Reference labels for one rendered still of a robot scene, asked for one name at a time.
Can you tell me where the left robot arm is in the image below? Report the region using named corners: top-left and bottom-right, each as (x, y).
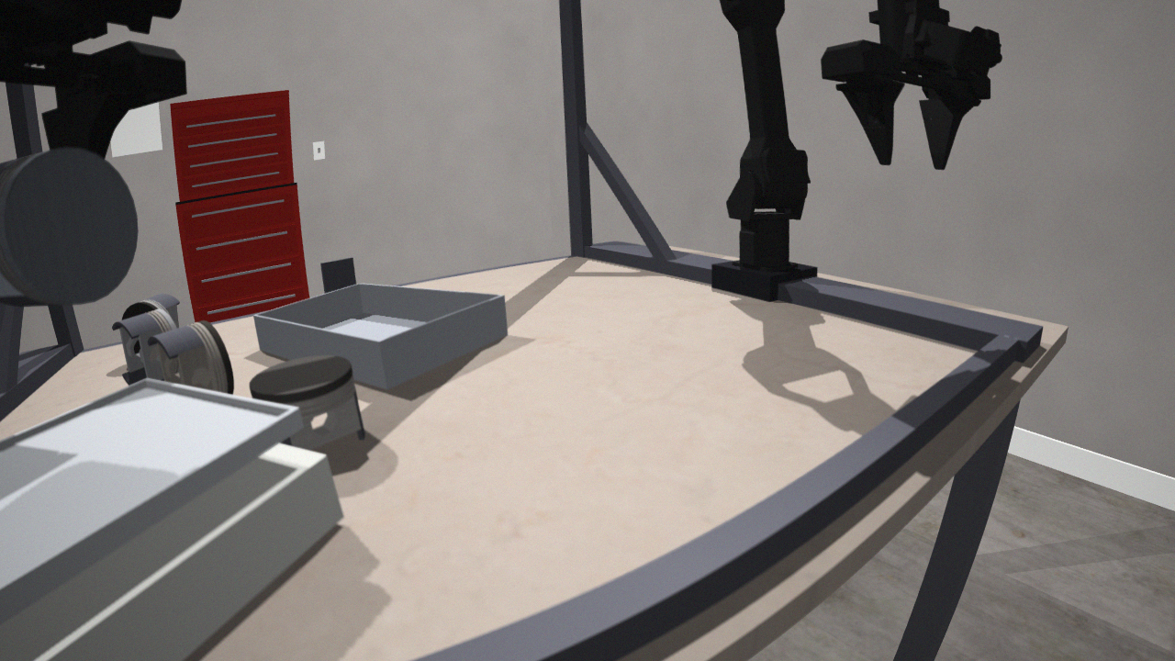
top-left (720, 0), bottom-right (1002, 272)

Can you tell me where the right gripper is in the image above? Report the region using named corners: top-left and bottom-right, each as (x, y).
top-left (0, 4), bottom-right (187, 158)

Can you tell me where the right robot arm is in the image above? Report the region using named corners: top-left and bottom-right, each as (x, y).
top-left (0, 0), bottom-right (182, 39)

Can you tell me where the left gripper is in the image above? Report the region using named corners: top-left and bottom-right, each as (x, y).
top-left (821, 0), bottom-right (991, 170)

